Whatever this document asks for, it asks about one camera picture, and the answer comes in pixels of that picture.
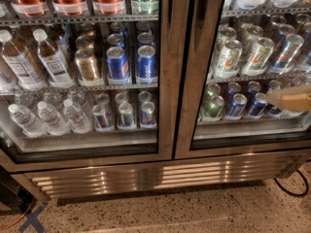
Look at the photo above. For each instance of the front right tea bottle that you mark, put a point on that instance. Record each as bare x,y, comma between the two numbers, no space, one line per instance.
53,59

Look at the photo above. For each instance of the front left tea bottle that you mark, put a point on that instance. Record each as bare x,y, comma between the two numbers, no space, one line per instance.
22,62

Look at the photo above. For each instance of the blue pepsi can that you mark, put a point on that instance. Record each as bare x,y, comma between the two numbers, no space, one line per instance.
146,64
118,68

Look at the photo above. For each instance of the right lower blue can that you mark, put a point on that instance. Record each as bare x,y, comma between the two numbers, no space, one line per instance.
256,106

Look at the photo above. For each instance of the gold can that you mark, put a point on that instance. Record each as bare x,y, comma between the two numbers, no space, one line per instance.
90,74

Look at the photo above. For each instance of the right blue pepsi can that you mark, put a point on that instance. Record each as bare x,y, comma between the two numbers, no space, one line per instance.
146,64

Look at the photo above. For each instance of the glass fridge door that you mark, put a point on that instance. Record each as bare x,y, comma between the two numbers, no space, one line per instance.
224,140
127,30

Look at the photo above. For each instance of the right water bottle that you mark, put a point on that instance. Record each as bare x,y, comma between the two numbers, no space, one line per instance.
77,118

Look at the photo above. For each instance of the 7up can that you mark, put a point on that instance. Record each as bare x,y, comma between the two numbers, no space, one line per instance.
257,57
226,65

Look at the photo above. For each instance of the left lower blue can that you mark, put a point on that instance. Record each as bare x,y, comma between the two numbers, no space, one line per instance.
236,106

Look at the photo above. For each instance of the green can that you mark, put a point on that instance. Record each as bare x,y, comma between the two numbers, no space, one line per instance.
213,108

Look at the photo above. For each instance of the tea bottle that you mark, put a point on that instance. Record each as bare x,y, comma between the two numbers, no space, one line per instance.
22,62
53,59

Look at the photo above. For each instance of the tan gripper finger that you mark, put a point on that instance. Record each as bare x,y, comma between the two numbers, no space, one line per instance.
295,98

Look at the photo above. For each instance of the left 7up can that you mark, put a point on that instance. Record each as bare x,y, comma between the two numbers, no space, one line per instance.
226,65

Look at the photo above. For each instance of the left red bull can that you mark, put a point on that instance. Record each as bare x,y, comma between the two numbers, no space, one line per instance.
102,118

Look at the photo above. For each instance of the left blue pepsi can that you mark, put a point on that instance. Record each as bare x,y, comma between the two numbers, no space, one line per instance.
118,68

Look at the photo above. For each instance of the red bull can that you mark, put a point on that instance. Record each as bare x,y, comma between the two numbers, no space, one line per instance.
102,118
126,116
148,114

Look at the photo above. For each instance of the right 7up can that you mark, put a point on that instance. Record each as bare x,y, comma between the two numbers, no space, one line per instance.
257,57

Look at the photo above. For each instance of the middle red bull can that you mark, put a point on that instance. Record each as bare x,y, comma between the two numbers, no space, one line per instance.
126,116

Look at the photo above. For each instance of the water bottle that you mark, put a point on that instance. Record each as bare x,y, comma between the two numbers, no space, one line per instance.
52,118
30,124
77,118

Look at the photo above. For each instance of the left water bottle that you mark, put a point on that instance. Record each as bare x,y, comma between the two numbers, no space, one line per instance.
30,124

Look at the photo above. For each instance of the stainless steel display fridge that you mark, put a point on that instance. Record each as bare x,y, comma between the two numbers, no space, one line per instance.
287,66

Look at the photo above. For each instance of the blue tape cross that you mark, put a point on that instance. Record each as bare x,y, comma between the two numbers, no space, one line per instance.
32,220

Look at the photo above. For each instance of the middle water bottle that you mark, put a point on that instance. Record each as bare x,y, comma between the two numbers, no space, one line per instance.
52,118

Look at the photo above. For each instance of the right red bull can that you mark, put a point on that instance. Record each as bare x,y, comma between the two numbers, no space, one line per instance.
148,114

